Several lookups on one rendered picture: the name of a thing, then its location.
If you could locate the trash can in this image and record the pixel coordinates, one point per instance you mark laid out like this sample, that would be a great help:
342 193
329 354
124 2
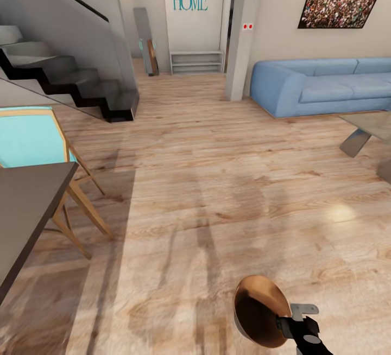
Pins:
257 301

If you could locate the sofa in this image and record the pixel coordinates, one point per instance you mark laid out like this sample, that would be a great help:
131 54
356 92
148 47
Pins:
322 87

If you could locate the coffee table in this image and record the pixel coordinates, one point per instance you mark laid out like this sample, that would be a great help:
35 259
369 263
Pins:
377 124

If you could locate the stairs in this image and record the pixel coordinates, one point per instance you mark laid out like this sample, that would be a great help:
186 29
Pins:
64 50

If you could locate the breakfast table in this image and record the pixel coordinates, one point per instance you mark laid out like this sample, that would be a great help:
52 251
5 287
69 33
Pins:
28 197

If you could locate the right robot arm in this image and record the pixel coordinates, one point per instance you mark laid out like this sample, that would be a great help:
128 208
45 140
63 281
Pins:
303 330

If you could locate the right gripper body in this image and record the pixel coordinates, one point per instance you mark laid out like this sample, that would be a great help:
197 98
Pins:
289 326

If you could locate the straight chair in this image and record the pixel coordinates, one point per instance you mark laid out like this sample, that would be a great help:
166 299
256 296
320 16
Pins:
31 135

